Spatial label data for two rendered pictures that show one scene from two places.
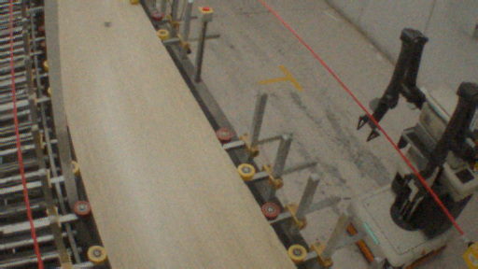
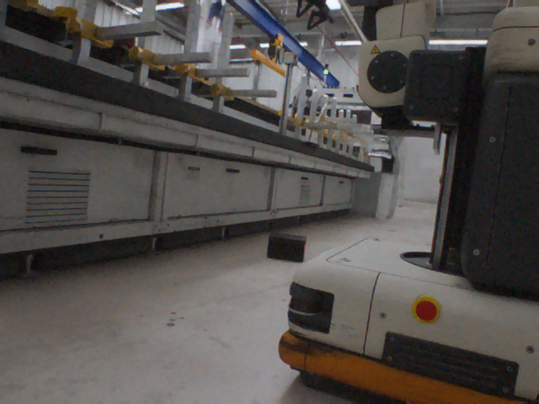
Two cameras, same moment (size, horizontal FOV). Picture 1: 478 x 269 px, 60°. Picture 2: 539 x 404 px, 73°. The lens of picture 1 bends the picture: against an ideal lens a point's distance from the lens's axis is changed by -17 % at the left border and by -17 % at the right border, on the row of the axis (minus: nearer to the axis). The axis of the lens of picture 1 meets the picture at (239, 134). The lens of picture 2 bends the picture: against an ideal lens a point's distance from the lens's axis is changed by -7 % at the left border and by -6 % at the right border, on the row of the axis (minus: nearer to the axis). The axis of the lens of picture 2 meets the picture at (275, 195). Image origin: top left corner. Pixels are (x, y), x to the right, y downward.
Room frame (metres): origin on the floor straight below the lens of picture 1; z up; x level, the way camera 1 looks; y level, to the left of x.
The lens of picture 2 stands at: (1.13, -1.75, 0.45)
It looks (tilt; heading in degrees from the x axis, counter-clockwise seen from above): 3 degrees down; 57
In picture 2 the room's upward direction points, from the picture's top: 7 degrees clockwise
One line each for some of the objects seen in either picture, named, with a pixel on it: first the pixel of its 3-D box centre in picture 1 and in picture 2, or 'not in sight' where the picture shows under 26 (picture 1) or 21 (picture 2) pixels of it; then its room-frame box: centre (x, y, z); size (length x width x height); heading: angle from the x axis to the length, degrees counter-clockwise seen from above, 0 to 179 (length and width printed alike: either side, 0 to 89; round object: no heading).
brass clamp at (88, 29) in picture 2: (321, 255); (89, 33); (1.22, -0.47, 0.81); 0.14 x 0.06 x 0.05; 33
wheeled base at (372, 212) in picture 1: (400, 225); (448, 311); (2.02, -1.23, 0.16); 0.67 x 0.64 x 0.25; 123
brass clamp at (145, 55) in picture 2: (296, 217); (147, 58); (1.43, -0.33, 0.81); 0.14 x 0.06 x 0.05; 33
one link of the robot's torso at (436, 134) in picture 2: (419, 189); (408, 97); (1.88, -1.12, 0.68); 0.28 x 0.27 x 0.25; 32
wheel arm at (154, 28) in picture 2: (329, 249); (105, 34); (1.27, -0.50, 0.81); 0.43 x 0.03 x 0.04; 123
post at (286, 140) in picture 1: (276, 172); (189, 59); (1.63, -0.21, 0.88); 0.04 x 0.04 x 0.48; 33
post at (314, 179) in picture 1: (302, 211); (145, 38); (1.42, -0.34, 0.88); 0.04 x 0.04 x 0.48; 33
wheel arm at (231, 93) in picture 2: (256, 141); (233, 93); (1.90, -0.10, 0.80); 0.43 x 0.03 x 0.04; 123
